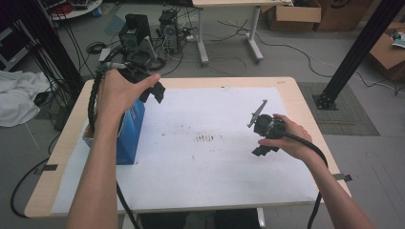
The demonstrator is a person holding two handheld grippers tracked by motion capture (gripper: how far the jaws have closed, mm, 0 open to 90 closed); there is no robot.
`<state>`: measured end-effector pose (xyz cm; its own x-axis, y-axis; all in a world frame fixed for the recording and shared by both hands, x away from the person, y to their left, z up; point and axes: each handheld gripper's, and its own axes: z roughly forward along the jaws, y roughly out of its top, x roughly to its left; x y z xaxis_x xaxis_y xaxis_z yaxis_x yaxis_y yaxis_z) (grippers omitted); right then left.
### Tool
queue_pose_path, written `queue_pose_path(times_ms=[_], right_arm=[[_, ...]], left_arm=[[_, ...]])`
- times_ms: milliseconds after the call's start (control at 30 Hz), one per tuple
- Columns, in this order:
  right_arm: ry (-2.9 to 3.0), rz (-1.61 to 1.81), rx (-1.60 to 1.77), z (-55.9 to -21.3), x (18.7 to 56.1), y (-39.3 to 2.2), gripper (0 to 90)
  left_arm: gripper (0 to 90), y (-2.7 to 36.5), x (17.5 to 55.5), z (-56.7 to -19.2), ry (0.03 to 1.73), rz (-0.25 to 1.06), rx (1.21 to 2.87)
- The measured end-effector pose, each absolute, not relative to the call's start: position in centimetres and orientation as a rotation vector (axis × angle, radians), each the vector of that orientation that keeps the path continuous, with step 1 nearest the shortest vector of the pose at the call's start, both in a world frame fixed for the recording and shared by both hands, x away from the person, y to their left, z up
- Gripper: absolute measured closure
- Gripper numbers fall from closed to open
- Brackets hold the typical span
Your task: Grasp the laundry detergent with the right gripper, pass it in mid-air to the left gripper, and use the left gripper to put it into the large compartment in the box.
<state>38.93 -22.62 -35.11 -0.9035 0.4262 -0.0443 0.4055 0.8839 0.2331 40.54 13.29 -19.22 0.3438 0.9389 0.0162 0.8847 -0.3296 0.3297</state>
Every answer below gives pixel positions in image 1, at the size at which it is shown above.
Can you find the light wooden table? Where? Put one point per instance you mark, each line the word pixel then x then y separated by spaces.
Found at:
pixel 197 82

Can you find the black tape strip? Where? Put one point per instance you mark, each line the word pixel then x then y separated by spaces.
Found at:
pixel 47 168
pixel 344 177

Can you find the black computer tower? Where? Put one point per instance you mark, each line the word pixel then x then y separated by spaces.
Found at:
pixel 137 27

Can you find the person's right hand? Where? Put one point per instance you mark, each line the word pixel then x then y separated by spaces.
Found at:
pixel 293 143

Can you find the grey metal rack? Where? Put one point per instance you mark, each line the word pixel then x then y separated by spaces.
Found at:
pixel 12 51

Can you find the round white table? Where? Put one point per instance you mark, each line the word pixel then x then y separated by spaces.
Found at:
pixel 76 11

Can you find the white table mat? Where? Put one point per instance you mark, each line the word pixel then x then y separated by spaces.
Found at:
pixel 207 178

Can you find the person's dark trousers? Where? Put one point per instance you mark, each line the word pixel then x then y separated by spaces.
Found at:
pixel 197 220

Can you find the small white power device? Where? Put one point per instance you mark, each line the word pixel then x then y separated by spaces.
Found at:
pixel 103 55

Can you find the white cloth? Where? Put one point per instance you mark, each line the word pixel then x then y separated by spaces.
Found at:
pixel 19 95

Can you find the open brown cardboard box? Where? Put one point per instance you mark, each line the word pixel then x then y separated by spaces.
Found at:
pixel 296 14

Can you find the closed brown cardboard box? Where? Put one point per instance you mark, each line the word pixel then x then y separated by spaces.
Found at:
pixel 344 14

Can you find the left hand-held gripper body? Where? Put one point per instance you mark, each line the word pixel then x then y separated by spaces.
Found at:
pixel 138 62

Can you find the brown cardboard box with papers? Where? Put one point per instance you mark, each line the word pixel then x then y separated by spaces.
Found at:
pixel 387 54

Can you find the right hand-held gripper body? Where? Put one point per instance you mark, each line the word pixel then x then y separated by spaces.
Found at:
pixel 269 127

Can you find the white-legged desk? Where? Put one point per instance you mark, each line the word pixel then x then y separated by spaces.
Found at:
pixel 223 2

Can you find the grey floor mat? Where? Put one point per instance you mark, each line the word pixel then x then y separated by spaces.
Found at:
pixel 350 114

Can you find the person's left hand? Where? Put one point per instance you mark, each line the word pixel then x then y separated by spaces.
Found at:
pixel 113 92

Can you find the grey open computer tower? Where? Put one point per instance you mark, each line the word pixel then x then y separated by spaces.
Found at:
pixel 169 30

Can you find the black metal frame post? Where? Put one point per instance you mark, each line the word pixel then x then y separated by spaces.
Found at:
pixel 366 41
pixel 51 41

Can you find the blue cardboard box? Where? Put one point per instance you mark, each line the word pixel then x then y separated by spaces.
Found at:
pixel 130 136

